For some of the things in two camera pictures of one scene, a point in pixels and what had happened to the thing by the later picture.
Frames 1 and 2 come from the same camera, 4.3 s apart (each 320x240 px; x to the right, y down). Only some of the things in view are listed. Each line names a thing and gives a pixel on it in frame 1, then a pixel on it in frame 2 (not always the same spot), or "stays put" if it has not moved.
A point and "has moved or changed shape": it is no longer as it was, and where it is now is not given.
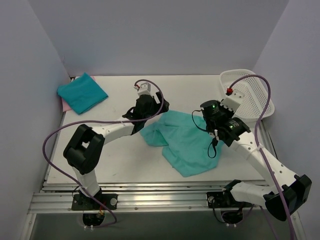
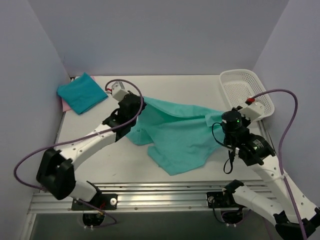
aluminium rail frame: x=57 y=197 stays put
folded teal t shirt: x=83 y=94 stays put
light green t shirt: x=186 y=142 has moved or changed shape
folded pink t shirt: x=65 y=106 stays put
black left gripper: x=155 y=105 -> x=135 y=100
